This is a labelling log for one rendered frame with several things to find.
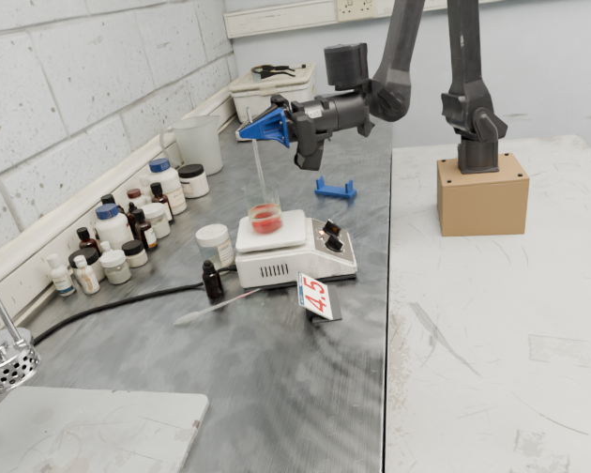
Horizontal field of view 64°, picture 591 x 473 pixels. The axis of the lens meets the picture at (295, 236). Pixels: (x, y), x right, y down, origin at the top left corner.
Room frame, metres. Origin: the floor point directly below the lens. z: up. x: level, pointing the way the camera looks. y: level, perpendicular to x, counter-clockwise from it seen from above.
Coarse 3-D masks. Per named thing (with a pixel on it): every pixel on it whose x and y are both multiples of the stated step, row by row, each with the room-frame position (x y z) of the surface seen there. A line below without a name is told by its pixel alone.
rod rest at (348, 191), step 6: (318, 180) 1.06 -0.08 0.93; (318, 186) 1.06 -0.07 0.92; (324, 186) 1.07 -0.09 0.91; (330, 186) 1.07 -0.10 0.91; (348, 186) 1.01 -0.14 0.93; (318, 192) 1.05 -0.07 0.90; (324, 192) 1.04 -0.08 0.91; (330, 192) 1.03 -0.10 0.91; (336, 192) 1.02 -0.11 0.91; (342, 192) 1.02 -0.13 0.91; (348, 192) 1.01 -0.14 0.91; (354, 192) 1.01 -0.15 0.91
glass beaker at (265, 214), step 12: (264, 180) 0.77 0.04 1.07; (276, 180) 0.75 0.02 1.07; (252, 192) 0.76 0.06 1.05; (276, 192) 0.72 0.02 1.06; (252, 204) 0.71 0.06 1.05; (264, 204) 0.71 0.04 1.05; (276, 204) 0.72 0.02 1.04; (252, 216) 0.72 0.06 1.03; (264, 216) 0.71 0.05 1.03; (276, 216) 0.72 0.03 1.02; (252, 228) 0.72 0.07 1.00; (264, 228) 0.71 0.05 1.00; (276, 228) 0.71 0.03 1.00
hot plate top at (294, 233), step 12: (288, 216) 0.77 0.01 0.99; (300, 216) 0.77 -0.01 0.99; (240, 228) 0.76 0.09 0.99; (288, 228) 0.73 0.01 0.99; (300, 228) 0.72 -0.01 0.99; (240, 240) 0.71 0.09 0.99; (252, 240) 0.70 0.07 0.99; (264, 240) 0.70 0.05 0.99; (276, 240) 0.69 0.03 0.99; (288, 240) 0.68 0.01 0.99; (300, 240) 0.68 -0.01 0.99
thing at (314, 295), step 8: (304, 280) 0.64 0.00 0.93; (312, 280) 0.65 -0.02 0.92; (304, 288) 0.62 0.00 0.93; (312, 288) 0.63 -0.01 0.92; (320, 288) 0.64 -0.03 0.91; (304, 296) 0.60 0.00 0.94; (312, 296) 0.61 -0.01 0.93; (320, 296) 0.62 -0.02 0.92; (312, 304) 0.58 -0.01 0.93; (320, 304) 0.59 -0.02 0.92; (320, 312) 0.57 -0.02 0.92
